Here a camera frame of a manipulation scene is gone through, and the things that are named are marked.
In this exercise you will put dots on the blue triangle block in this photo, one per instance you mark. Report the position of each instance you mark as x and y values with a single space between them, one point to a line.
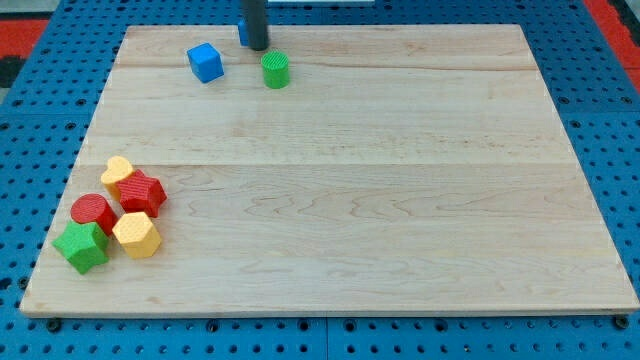
243 33

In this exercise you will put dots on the light wooden board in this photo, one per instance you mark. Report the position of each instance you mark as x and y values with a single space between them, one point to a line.
405 171

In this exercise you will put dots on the green cylinder block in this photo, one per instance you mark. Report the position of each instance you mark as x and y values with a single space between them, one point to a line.
275 66

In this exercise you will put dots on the blue cube block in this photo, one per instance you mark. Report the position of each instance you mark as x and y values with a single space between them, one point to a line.
205 62

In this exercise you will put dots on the red star block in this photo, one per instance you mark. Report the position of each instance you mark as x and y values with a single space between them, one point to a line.
141 193

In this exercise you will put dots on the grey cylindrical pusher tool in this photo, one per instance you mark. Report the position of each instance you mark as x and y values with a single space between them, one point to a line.
255 16

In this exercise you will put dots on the yellow hexagon block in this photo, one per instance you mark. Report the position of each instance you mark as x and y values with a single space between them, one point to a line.
137 235

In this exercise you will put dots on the yellow heart block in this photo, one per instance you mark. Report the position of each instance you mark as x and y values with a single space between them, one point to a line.
117 168

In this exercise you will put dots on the red cylinder block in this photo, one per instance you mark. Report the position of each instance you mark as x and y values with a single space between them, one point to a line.
94 208

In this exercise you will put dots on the green star block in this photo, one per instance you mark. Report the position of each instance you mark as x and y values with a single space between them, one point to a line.
83 245

